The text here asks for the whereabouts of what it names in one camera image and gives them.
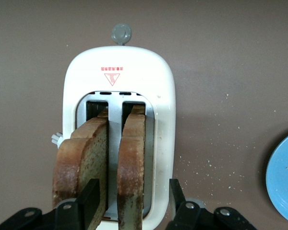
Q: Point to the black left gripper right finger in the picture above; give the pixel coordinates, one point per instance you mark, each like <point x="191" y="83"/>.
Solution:
<point x="189" y="218"/>

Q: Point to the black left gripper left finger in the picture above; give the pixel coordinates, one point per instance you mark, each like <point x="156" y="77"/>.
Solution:
<point x="86" y="210"/>

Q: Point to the brown bread slice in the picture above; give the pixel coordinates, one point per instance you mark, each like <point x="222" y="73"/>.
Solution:
<point x="86" y="148"/>
<point x="132" y="155"/>

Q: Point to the blue plate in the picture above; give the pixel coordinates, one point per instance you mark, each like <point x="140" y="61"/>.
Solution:
<point x="285" y="179"/>

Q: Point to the white toaster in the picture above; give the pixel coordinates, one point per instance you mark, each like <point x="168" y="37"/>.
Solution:
<point x="120" y="62"/>

